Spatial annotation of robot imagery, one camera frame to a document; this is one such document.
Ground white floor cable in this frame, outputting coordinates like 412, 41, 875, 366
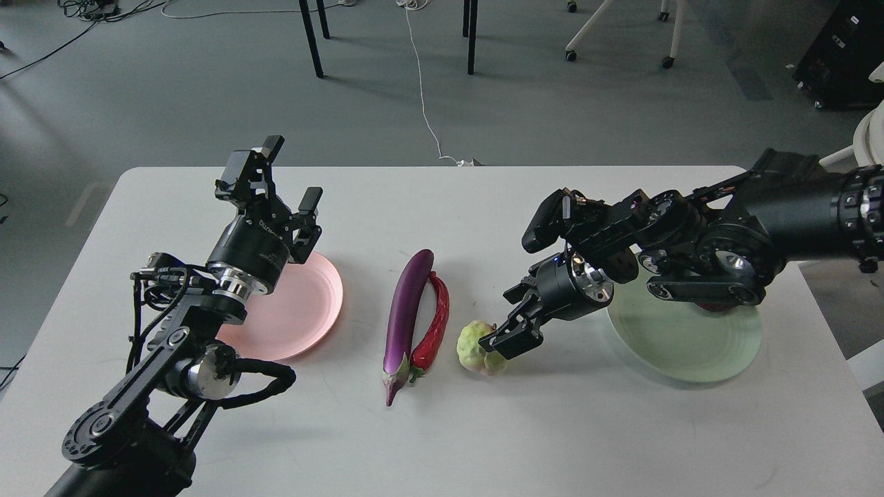
396, 0, 474, 167

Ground black floor cables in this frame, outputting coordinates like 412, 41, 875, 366
0, 0, 177, 82

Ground white chair at right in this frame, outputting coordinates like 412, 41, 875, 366
820, 101, 883, 167

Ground white office chair base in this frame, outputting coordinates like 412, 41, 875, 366
563, 1, 689, 70

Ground black equipment case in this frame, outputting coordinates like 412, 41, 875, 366
793, 1, 883, 110

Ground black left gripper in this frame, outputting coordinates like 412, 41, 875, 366
207, 135, 323, 295

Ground purple eggplant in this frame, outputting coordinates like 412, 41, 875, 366
382, 248, 434, 408

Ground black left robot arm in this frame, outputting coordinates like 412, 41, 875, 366
48, 135, 323, 496

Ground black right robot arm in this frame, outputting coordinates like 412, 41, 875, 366
477, 150, 883, 359

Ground green plate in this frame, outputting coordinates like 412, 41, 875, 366
606, 268, 763, 384

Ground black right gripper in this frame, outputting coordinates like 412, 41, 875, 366
478, 252, 615, 360

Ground black table legs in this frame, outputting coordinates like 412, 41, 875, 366
298, 0, 479, 79

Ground dark red pomegranate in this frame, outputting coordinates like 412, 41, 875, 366
695, 302, 738, 313

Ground red chili pepper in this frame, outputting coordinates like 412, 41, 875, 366
408, 271, 450, 384

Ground yellow-green custard apple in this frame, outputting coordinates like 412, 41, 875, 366
456, 320, 508, 376

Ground pink plate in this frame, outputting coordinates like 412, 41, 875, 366
217, 252, 343, 361

